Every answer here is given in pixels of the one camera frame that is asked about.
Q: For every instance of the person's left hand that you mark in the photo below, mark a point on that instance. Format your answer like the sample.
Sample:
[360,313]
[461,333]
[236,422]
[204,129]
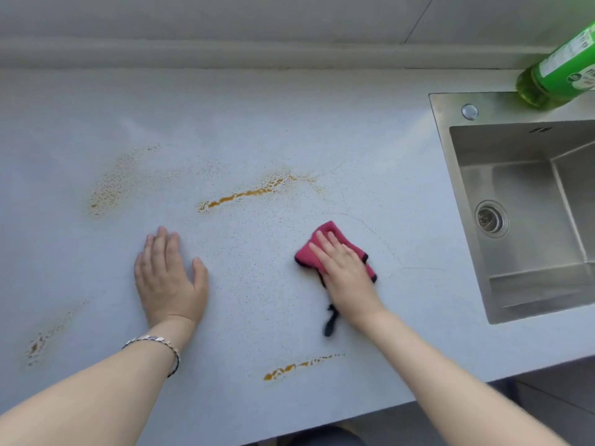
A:
[166,286]

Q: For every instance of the person's right hand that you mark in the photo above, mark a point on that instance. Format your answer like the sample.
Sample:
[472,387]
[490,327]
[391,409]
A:
[346,278]

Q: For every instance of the person's left middle finger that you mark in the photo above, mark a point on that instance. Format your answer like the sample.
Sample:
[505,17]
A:
[160,246]

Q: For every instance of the person's left little finger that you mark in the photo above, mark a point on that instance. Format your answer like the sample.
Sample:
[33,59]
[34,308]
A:
[138,269]

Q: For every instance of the person's right fingers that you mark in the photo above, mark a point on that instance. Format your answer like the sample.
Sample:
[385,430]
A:
[327,250]

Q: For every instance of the person's left thumb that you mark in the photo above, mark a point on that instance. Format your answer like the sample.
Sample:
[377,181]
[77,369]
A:
[201,278]

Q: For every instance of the pink cleaning cloth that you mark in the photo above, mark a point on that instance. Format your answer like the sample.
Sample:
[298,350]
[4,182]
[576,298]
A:
[325,248]

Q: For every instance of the person's right forearm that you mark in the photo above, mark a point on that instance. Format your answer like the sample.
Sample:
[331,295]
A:
[446,390]

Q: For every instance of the person's left forearm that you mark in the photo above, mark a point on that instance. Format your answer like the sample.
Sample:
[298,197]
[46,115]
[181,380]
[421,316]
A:
[88,392]

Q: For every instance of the orange sauce stain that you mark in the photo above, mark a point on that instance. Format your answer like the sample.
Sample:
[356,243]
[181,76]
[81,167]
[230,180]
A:
[300,366]
[116,181]
[251,192]
[44,339]

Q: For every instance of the sink drain strainer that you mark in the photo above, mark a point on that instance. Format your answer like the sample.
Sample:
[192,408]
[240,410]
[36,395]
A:
[490,219]

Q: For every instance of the round metal sink hole cover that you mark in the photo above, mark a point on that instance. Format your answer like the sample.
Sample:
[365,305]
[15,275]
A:
[470,111]

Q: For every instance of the stainless steel sink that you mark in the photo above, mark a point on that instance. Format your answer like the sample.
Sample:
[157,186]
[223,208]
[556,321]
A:
[525,204]

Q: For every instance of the green detergent bottle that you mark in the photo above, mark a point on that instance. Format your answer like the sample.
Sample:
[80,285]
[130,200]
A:
[558,69]

